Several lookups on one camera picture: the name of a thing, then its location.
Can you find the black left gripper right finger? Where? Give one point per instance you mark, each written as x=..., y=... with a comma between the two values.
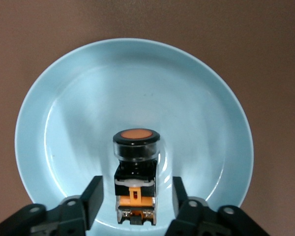
x=199, y=218

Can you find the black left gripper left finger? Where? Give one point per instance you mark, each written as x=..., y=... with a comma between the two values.
x=71, y=216

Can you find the orange push button switch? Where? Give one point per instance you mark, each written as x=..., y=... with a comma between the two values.
x=136, y=172

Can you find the light blue round plate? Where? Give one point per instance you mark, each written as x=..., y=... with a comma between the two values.
x=137, y=86

